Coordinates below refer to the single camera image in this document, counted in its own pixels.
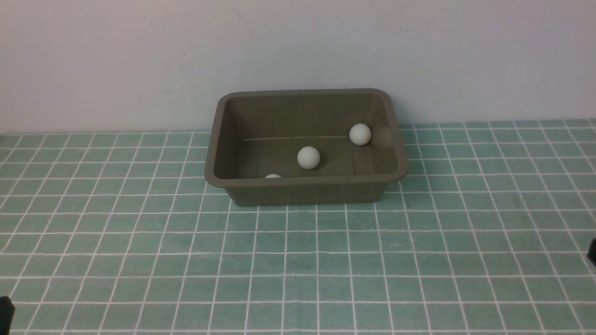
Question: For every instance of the black object bottom left corner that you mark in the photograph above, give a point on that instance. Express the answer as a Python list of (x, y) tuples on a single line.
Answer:
[(7, 310)]

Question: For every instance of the green checkered tablecloth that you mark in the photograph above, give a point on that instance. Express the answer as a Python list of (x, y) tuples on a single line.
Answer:
[(119, 233)]

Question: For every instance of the black object right edge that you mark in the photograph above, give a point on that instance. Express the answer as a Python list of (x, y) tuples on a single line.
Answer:
[(591, 253)]

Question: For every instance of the olive plastic storage bin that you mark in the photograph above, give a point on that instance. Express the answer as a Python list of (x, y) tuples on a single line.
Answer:
[(291, 147)]

